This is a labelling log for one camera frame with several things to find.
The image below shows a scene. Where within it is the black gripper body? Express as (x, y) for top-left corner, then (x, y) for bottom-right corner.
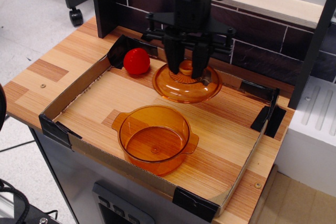
(142, 0), (234, 54)

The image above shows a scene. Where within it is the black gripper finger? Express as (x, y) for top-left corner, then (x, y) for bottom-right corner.
(163, 35), (185, 74)
(192, 42), (211, 79)

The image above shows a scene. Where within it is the orange transparent pot lid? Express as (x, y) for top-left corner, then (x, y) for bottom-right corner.
(153, 60), (222, 103)

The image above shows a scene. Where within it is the orange transparent plastic pot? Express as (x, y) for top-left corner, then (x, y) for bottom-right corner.
(111, 105), (199, 176)

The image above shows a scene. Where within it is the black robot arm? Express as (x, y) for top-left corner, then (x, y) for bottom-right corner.
(142, 0), (236, 79)

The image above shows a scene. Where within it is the red toy strawberry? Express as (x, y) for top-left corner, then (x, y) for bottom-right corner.
(123, 48), (150, 74)

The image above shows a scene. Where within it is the cardboard fence with black tape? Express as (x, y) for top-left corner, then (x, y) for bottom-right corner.
(38, 35), (293, 223)

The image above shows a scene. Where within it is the white toy sink unit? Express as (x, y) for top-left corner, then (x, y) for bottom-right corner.
(275, 77), (335, 196)

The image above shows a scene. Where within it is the toy oven control panel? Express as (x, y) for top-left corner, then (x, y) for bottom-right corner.
(92, 183), (155, 224)

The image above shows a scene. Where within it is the dark left upright post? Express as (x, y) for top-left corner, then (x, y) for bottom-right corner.
(93, 0), (118, 38)

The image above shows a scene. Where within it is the dark upright post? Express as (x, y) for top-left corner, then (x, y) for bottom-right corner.
(288, 0), (335, 109)
(93, 0), (118, 38)

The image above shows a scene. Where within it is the dark right upright post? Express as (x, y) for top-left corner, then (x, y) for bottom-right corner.
(288, 0), (335, 109)

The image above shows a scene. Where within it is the black braided cable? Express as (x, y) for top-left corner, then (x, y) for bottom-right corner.
(0, 178), (59, 224)

